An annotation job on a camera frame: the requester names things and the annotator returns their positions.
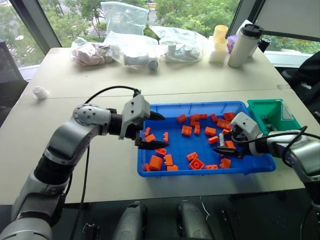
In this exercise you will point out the large clear plastic bag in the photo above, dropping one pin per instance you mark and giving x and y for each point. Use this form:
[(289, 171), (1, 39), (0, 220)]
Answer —
[(125, 18)]

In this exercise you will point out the orange toy brick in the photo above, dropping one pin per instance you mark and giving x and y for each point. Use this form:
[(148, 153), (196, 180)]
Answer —
[(195, 123), (229, 116), (196, 164), (225, 163), (211, 167), (197, 129), (160, 151), (166, 137), (197, 116), (192, 156), (230, 144), (146, 167), (147, 131), (168, 160), (213, 140), (214, 117), (210, 131), (172, 168), (150, 138), (155, 163), (223, 124), (225, 131), (186, 130), (182, 118)]

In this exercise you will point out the black office chair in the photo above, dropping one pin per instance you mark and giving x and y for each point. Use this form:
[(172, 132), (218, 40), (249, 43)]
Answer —
[(305, 80)]

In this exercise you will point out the blue plastic bin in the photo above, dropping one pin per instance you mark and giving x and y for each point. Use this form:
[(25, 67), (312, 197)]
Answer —
[(182, 147)]

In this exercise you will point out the dark chair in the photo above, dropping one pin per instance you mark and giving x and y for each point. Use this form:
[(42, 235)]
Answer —
[(10, 75)]

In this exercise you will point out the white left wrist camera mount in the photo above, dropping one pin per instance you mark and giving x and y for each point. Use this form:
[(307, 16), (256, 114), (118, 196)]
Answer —
[(133, 106)]

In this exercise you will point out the black cup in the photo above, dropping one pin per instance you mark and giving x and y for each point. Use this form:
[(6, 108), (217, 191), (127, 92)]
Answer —
[(264, 43)]

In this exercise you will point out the yellow plastic cup stack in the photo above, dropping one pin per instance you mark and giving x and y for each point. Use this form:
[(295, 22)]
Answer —
[(220, 35)]

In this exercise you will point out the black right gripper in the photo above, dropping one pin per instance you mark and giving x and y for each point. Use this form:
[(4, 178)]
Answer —
[(240, 136)]

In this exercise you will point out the small white roll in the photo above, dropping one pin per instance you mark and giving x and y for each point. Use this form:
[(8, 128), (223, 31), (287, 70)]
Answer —
[(40, 92)]

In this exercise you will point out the plastic bag with grey item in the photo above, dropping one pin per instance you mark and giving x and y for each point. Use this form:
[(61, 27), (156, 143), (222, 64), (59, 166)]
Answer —
[(137, 55)]

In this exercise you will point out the plastic bag with pink items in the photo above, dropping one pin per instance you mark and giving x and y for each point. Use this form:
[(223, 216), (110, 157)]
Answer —
[(90, 55)]

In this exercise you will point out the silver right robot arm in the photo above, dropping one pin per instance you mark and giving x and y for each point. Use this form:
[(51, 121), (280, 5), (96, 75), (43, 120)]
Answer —
[(302, 155)]

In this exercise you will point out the green plastic bin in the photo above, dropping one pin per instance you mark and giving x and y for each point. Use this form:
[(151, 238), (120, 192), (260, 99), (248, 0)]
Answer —
[(270, 112)]

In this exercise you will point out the grey rounded shape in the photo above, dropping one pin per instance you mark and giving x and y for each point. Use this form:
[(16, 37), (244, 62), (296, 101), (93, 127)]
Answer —
[(192, 222), (132, 222)]

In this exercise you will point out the clear tape piece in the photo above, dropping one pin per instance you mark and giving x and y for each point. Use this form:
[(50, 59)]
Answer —
[(283, 86)]

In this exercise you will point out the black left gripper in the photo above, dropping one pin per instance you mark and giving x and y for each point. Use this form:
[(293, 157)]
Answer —
[(137, 135)]

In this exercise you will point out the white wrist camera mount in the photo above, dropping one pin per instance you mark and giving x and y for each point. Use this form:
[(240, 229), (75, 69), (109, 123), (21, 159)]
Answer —
[(133, 106), (244, 122)]

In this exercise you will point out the silver battery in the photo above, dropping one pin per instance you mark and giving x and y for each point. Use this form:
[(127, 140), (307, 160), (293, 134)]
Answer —
[(222, 140)]

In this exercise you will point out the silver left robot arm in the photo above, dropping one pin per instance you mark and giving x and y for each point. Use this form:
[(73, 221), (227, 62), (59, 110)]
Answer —
[(67, 135)]

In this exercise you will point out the white tumbler with black lid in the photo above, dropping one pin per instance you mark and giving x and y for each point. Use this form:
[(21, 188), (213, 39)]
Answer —
[(241, 47)]

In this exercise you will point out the black bracket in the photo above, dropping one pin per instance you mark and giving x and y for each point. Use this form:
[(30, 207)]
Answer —
[(91, 231), (227, 223)]

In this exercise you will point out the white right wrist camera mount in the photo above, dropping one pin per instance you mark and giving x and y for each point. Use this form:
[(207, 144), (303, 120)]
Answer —
[(244, 122)]

